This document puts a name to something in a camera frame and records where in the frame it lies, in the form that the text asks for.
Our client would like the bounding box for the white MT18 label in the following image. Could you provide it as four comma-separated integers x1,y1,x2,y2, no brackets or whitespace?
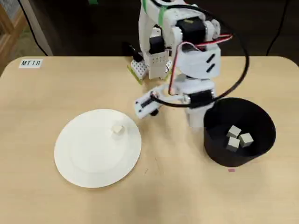
18,58,43,69

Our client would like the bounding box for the white cube block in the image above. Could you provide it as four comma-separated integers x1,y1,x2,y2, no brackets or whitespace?
226,136,241,153
110,125,125,136
238,132,254,148
226,125,242,139

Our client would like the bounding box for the white round plate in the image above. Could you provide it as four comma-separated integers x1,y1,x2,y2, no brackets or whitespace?
54,108,142,189

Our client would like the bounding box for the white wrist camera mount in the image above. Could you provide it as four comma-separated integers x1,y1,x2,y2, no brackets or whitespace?
134,84,187,120

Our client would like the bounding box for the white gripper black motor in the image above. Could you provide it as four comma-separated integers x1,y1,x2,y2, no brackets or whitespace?
177,78,216,128

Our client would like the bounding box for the black round pot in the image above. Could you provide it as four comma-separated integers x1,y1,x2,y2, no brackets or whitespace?
203,97,277,168

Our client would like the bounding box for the light wooden furniture frame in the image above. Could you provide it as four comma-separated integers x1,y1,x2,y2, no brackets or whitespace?
0,0,27,77

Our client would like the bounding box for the thin black background cable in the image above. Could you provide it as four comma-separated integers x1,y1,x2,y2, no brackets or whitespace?
266,0,289,56
17,0,48,56

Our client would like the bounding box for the grey metal post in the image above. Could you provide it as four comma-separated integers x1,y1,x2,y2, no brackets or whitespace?
20,0,55,56

